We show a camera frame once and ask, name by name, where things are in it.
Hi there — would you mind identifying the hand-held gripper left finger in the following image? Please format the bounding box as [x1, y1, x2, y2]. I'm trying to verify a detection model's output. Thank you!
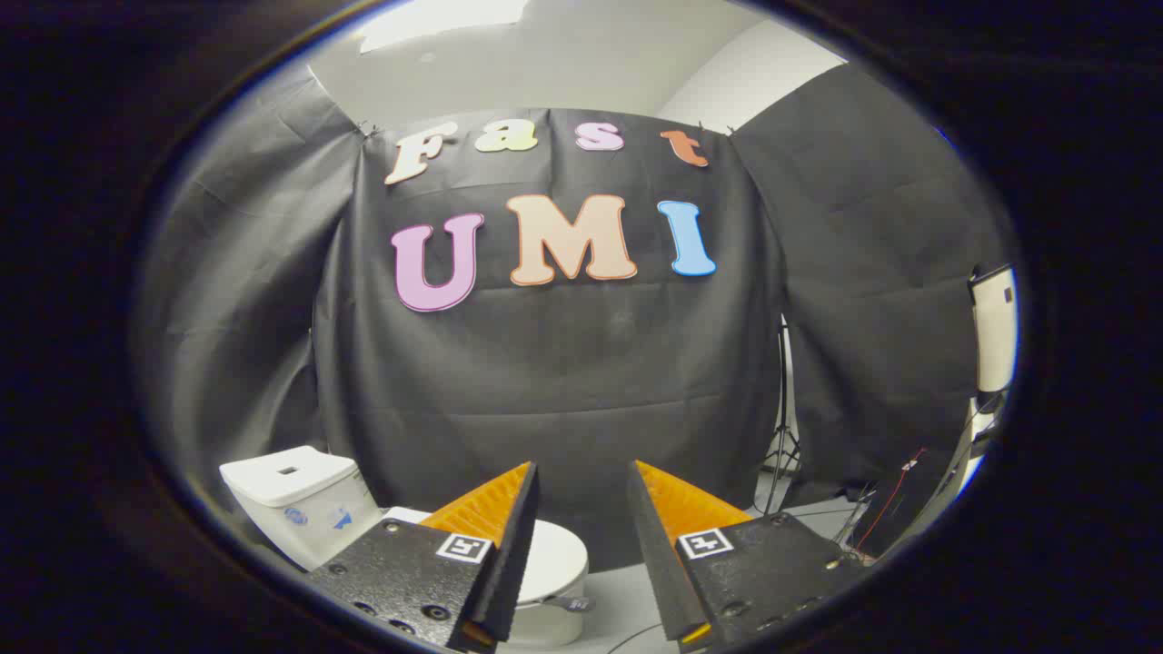
[304, 461, 541, 654]

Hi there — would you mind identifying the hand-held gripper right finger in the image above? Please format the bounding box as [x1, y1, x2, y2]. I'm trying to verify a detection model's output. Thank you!
[626, 459, 866, 651]

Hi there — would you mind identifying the white toilet lid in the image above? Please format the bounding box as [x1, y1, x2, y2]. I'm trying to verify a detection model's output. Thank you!
[386, 507, 597, 615]

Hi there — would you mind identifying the white toilet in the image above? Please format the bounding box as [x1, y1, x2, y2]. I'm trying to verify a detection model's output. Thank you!
[220, 445, 590, 650]

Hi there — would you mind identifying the black backdrop cloth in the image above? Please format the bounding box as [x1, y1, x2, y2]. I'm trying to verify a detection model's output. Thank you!
[313, 107, 788, 571]

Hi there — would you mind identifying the black tripod light stand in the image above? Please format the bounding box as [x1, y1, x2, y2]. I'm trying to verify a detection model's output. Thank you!
[757, 313, 806, 515]

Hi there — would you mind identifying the black flat board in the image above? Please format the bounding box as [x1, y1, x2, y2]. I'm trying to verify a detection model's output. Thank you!
[854, 445, 960, 557]

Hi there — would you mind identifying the plain black side cloth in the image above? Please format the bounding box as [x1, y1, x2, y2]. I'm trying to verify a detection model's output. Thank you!
[136, 68, 366, 546]
[731, 64, 1011, 508]

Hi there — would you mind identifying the white rectangular panel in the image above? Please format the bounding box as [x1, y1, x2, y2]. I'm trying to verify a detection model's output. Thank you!
[969, 263, 1019, 394]

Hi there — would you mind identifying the thin black floor cable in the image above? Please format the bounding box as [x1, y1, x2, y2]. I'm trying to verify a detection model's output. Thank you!
[606, 622, 670, 654]

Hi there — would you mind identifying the thin red cable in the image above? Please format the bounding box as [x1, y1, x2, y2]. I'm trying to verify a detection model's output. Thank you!
[854, 447, 928, 553]

